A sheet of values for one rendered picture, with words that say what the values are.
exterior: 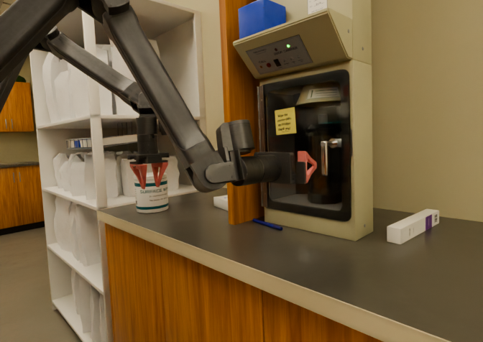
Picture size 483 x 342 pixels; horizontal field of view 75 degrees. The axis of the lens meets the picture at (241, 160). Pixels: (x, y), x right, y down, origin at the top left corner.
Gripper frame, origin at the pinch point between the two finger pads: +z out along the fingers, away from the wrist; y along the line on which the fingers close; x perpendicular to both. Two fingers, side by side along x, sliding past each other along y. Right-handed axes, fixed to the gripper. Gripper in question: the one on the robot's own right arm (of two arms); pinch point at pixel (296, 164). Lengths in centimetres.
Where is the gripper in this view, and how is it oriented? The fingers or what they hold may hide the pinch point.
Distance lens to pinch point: 76.0
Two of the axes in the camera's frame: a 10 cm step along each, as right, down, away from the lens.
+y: -7.0, -0.1, 7.2
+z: 7.2, -0.6, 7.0
